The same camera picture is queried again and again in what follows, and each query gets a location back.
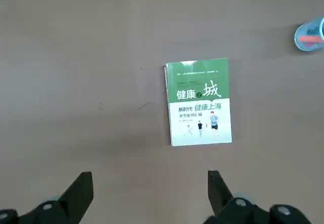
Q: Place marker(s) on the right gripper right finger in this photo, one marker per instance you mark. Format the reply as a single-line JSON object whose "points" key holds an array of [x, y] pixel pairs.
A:
{"points": [[240, 208]]}

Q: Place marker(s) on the green and white book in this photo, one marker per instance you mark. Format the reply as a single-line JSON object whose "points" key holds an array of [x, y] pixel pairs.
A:
{"points": [[197, 122]]}

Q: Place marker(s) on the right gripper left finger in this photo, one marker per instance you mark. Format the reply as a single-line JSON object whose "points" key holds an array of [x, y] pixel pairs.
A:
{"points": [[50, 208]]}

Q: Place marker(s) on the red marker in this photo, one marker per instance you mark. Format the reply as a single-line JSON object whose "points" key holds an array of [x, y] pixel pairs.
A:
{"points": [[310, 39]]}

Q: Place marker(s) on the translucent blue pen cup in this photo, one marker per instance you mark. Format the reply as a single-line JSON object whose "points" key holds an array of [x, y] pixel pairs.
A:
{"points": [[307, 30]]}

